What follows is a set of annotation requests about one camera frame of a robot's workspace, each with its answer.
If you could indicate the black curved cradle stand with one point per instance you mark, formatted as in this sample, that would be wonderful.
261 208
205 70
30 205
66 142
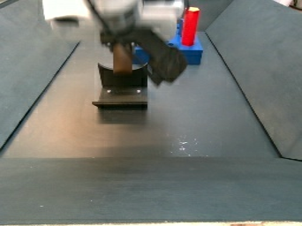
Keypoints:
123 91

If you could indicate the brown cylinder peg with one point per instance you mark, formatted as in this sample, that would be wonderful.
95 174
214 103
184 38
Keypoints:
122 59

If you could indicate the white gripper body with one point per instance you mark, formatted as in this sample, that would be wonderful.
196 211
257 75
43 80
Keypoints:
122 14

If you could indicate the blue shape sorter board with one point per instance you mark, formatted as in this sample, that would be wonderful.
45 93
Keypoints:
193 52

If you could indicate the red hexagonal peg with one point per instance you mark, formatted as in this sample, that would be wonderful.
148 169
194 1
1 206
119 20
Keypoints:
189 30

